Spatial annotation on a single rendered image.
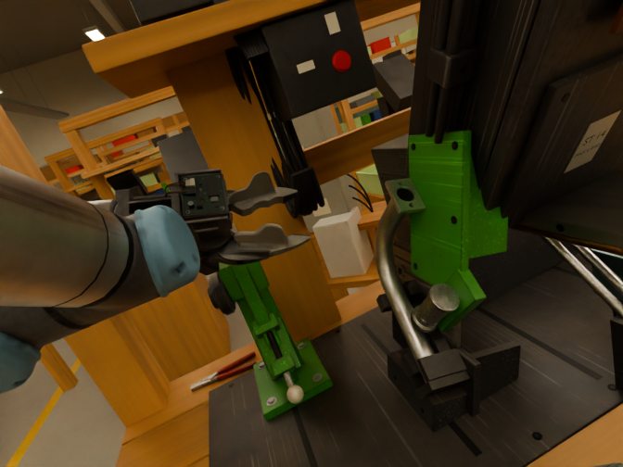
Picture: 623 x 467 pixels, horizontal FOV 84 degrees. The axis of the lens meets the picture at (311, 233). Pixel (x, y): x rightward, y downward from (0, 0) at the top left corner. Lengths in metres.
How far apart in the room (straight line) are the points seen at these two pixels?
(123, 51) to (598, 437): 0.79
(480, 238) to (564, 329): 0.27
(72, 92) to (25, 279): 10.72
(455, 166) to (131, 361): 0.71
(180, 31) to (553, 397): 0.73
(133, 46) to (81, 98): 10.25
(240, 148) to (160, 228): 0.44
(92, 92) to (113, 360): 10.14
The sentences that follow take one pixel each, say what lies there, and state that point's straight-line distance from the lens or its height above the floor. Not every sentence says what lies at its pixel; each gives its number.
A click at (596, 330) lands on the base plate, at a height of 0.90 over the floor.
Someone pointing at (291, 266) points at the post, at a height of 1.06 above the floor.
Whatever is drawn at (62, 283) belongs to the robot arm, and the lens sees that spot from 0.25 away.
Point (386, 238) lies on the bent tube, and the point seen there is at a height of 1.13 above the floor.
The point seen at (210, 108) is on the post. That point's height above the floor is 1.42.
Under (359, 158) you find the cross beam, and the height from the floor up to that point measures 1.21.
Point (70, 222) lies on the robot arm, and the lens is 0.24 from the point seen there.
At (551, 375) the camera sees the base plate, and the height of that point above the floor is 0.90.
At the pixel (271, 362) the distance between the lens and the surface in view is 0.62.
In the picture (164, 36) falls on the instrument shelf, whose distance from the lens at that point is 0.62.
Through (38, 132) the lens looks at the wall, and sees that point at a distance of 11.15.
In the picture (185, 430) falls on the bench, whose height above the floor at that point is 0.88.
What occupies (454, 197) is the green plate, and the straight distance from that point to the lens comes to 0.45.
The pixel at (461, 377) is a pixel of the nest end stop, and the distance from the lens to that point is 0.54.
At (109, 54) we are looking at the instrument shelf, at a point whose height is 1.52.
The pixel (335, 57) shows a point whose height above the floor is 1.42.
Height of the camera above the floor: 1.35
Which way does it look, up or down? 18 degrees down
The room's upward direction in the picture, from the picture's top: 21 degrees counter-clockwise
